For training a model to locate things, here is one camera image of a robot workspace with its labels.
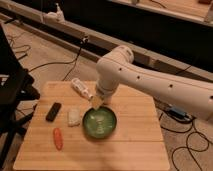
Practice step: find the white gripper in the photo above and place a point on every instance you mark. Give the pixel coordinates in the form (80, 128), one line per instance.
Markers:
(96, 102)

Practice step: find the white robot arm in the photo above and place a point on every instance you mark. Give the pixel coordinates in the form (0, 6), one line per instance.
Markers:
(192, 96)

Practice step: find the green ceramic bowl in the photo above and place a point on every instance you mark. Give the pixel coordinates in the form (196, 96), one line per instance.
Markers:
(99, 124)

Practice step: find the white plastic bottle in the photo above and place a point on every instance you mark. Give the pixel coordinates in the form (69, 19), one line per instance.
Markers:
(81, 88)

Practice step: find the black remote control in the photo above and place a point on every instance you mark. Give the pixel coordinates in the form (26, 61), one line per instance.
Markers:
(52, 113)

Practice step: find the orange carrot toy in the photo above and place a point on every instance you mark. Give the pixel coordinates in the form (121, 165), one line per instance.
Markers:
(57, 137)

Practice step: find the wooden table board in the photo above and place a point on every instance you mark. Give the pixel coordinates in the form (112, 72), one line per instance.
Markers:
(136, 145)

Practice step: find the black office chair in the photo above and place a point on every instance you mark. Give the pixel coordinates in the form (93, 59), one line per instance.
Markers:
(17, 87)

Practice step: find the blue power adapter box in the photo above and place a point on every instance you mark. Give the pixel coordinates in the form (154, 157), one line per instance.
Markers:
(173, 111)

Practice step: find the white object on ledge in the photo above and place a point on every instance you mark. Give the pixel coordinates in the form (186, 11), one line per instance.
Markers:
(58, 15)

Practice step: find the long wooden beam rail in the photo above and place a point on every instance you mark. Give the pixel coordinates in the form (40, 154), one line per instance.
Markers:
(162, 40)

